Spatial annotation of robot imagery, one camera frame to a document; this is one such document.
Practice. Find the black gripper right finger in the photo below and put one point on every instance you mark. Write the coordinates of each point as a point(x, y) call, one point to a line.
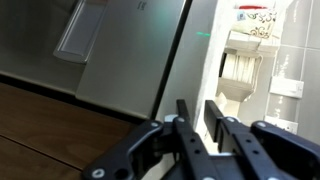
point(266, 150)

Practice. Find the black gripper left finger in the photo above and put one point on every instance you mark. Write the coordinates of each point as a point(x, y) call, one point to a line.
point(186, 146)

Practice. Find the stainless steel dishwasher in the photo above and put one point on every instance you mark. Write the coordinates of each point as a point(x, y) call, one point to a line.
point(126, 50)

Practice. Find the brown wooden base cabinet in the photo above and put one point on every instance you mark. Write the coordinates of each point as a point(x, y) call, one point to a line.
point(40, 133)

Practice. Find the white wall outlet plate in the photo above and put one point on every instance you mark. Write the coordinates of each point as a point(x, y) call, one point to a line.
point(281, 124)
point(286, 87)

